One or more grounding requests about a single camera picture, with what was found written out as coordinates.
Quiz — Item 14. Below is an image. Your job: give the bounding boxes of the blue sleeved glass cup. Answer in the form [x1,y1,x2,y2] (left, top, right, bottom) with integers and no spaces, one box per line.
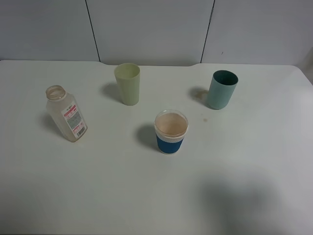
[154,110,189,154]

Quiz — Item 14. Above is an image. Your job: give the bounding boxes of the translucent plastic drink bottle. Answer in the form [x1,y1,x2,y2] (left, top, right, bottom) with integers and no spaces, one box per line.
[45,85,88,142]

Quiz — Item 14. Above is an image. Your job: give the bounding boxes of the pale green plastic cup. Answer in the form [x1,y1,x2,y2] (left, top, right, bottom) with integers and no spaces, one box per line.
[114,63,140,106]

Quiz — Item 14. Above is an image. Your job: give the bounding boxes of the teal cylindrical cup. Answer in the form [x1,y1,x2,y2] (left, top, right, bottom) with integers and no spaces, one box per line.
[206,70,239,110]

